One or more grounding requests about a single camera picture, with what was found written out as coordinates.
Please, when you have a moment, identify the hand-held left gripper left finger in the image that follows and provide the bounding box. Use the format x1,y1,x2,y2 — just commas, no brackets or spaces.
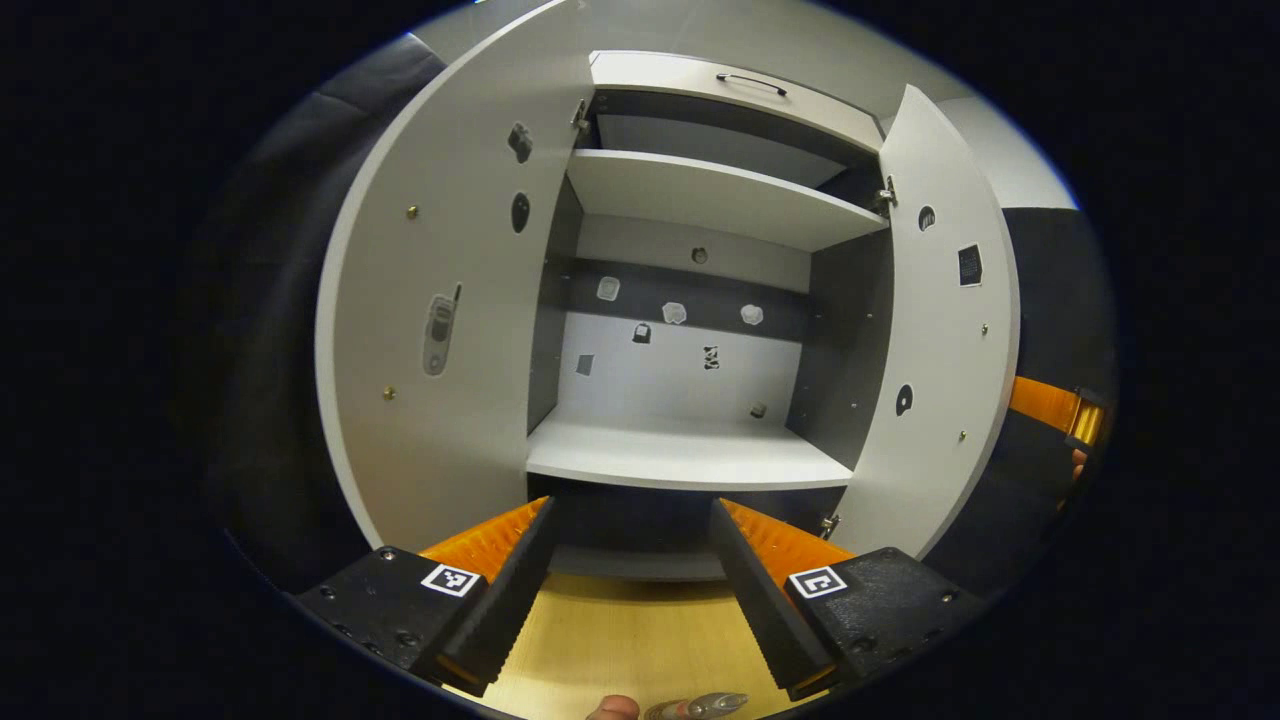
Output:
290,495,561,699

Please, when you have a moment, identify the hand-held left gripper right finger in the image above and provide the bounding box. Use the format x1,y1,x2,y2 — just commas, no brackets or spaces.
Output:
708,497,991,701

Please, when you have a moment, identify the clear bottle with pink label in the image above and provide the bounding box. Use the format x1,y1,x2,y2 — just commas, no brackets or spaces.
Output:
645,692,751,720

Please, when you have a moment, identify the white and grey cabinet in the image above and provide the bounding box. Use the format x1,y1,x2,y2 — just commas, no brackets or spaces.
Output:
525,50,896,583

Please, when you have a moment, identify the white cabinet shelf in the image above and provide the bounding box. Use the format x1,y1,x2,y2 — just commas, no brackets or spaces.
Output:
565,148,891,253

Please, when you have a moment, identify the black backdrop cloth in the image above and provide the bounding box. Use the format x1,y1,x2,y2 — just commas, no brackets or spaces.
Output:
190,35,446,591
920,207,1116,601

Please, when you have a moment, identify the white drawer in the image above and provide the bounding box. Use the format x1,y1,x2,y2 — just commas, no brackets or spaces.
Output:
588,50,886,153

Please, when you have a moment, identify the black drawer handle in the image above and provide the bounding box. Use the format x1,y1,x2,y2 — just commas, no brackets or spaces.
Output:
715,72,789,98

